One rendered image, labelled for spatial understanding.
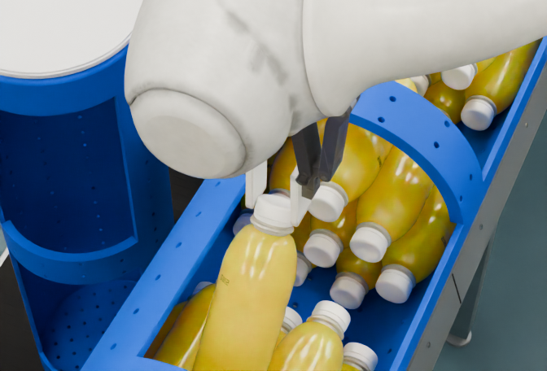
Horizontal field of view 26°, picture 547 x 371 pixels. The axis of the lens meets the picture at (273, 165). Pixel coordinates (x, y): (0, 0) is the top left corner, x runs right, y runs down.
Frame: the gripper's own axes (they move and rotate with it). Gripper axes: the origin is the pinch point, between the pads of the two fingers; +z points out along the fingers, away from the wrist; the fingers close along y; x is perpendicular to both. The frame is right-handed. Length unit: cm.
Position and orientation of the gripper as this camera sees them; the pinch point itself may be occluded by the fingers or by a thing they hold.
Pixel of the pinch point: (278, 182)
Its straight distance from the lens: 105.9
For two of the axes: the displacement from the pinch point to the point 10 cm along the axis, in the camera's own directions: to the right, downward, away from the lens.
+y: -9.0, -3.4, 2.8
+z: 0.0, 6.4, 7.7
